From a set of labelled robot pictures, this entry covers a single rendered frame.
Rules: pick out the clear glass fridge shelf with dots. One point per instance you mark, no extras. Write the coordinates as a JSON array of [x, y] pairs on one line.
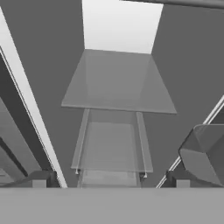
[[116, 87]]

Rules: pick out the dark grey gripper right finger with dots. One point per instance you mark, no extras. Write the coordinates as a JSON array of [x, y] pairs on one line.
[[175, 176]]

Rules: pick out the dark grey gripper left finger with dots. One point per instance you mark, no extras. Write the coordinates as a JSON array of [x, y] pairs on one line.
[[43, 176]]

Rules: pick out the grey door bin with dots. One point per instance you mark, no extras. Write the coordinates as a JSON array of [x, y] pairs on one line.
[[204, 151]]

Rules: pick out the grey fridge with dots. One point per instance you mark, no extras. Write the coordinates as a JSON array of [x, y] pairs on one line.
[[52, 64]]

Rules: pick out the clear fridge drawer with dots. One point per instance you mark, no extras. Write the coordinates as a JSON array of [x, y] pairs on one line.
[[112, 145]]

